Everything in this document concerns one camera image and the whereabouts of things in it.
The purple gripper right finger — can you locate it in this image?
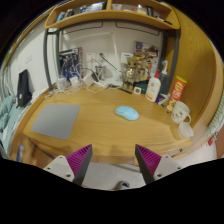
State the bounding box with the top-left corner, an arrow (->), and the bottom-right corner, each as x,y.
134,143 -> 183,185

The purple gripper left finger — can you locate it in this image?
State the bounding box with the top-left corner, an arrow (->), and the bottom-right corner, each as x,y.
43,143 -> 94,186

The grey mouse pad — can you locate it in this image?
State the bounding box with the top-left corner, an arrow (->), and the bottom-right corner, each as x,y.
31,104 -> 80,140

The translucent plastic cup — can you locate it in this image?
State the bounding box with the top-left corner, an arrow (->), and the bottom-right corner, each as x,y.
177,122 -> 194,139

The white mug with print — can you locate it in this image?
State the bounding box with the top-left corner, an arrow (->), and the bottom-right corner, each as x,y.
171,101 -> 191,124

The white lotion bottle red cap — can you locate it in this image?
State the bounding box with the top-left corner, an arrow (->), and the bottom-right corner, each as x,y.
145,72 -> 161,102

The small white cube clock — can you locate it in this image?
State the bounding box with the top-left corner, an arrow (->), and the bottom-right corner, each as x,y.
134,87 -> 141,95

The wooden groot figure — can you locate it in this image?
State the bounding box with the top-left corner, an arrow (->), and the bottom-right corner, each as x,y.
123,57 -> 137,91

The white power adapter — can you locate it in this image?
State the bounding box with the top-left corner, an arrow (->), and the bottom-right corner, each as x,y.
83,74 -> 94,86

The red yellow snack canister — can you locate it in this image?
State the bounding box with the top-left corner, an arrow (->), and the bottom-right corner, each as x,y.
166,76 -> 187,112

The blue spray bottle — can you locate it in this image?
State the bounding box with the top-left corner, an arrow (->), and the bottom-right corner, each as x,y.
160,60 -> 168,93

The white desk lamp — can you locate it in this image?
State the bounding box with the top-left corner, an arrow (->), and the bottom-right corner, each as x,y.
60,30 -> 120,85

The teal bed blanket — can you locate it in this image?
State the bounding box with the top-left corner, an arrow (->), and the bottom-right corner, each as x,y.
0,95 -> 22,151

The blue robot model box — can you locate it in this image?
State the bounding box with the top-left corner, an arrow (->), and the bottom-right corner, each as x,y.
59,47 -> 83,80

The colourful model kit box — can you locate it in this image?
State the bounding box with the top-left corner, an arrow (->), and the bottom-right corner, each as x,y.
135,41 -> 159,81

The wooden desk side panel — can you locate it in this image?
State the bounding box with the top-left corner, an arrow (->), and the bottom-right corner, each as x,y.
172,7 -> 223,150

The wooden overhead shelf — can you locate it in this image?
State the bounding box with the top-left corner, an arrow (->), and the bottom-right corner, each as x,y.
45,0 -> 180,30

